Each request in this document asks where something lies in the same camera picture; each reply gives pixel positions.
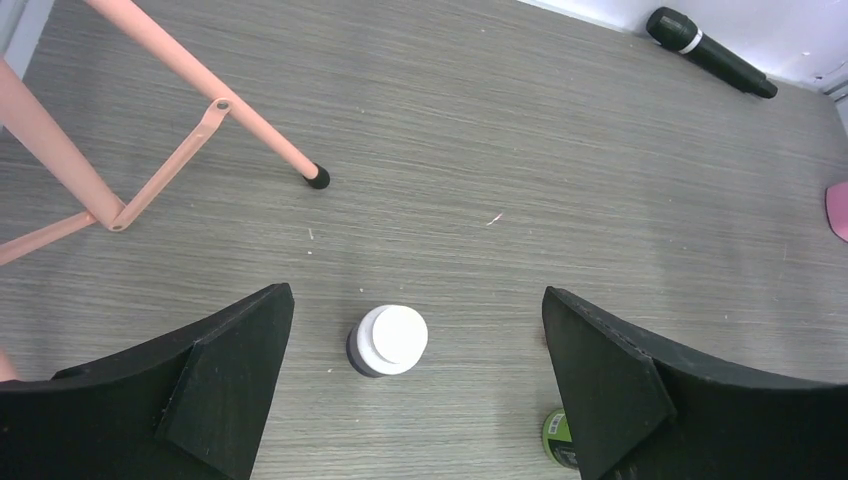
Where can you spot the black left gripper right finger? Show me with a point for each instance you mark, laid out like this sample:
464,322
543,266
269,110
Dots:
642,406

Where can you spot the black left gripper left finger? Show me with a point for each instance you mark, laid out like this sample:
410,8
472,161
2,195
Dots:
190,404

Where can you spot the green black pill bottle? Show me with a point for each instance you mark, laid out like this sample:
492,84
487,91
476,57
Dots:
557,440

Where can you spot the white capped pill bottle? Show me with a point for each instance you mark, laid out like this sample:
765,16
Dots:
389,340

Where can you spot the pink wedge object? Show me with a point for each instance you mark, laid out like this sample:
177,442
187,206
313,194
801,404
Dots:
836,208

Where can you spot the black microphone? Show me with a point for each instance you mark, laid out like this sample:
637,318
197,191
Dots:
676,32

